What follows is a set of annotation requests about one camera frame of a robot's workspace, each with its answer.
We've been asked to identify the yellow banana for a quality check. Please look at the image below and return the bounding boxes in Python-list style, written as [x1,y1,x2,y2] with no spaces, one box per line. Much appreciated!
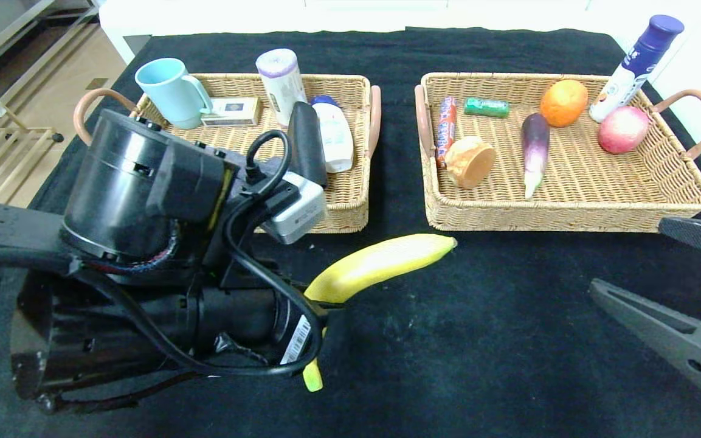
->
[303,234,458,393]

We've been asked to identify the black glasses case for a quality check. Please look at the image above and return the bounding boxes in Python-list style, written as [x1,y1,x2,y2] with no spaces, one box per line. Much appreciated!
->
[288,102,328,187]

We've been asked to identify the toy burger bun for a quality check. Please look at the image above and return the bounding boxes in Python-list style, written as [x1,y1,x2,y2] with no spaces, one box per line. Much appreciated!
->
[444,136,497,189]

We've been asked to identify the purple eggplant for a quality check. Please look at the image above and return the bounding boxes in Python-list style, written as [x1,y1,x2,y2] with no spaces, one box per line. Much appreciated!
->
[521,113,551,200]

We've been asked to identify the white lotion bottle blue cap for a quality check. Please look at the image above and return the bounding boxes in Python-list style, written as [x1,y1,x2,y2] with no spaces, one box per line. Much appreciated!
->
[311,96,354,174]

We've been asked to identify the orange-red candy tube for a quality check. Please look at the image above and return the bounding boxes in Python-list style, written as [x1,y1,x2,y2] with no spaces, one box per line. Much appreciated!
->
[436,96,457,169]

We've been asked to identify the purple-topped beige roll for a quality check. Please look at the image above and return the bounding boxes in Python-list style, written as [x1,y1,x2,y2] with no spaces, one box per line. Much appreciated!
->
[256,49,308,127]

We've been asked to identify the small white card box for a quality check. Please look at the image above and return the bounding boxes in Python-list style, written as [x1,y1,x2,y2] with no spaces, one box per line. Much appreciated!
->
[201,97,262,128]

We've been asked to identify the green candy pack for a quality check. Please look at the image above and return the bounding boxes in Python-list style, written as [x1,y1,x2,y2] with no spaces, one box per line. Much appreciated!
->
[464,98,511,119]

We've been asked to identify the black tablecloth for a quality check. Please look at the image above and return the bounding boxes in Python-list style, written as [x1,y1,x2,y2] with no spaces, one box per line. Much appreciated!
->
[0,27,701,438]

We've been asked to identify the light blue plastic mug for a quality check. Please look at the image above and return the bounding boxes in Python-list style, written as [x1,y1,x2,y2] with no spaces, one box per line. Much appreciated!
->
[135,58,213,130]

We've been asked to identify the orange fruit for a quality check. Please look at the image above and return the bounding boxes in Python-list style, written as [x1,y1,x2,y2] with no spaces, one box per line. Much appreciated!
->
[539,80,589,128]

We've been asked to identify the red apple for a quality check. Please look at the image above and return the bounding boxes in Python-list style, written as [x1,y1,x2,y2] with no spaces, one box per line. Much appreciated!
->
[597,106,650,155]

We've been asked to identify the white bottle purple cap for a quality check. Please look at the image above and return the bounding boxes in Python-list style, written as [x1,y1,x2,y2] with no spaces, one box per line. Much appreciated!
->
[589,15,685,123]

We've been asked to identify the light wooden wheeled rack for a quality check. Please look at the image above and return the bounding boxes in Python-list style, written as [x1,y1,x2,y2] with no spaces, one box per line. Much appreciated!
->
[0,106,65,238]

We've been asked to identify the woven wicker basket brown handles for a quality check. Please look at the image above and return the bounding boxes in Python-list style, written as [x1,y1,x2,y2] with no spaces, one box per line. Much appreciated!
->
[74,73,382,235]
[414,73,701,234]

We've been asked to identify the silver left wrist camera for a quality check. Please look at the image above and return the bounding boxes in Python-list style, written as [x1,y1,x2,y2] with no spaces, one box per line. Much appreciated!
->
[261,172,329,246]

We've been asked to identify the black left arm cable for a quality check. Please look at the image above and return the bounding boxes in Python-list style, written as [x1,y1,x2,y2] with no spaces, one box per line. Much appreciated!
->
[0,129,326,378]

